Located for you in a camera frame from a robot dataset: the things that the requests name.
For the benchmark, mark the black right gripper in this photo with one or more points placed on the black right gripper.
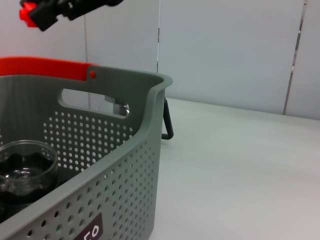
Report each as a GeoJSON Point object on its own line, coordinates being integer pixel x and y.
{"type": "Point", "coordinates": [100, 2]}

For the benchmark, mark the grey-green perforated storage bin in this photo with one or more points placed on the grey-green perforated storage bin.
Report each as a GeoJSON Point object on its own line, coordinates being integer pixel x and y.
{"type": "Point", "coordinates": [125, 175]}

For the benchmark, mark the glass teacup black sleeve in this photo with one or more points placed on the glass teacup black sleeve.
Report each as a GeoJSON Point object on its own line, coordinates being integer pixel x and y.
{"type": "Point", "coordinates": [25, 160]}

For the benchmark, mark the small red square block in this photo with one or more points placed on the small red square block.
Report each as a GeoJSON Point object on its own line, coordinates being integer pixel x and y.
{"type": "Point", "coordinates": [25, 15]}

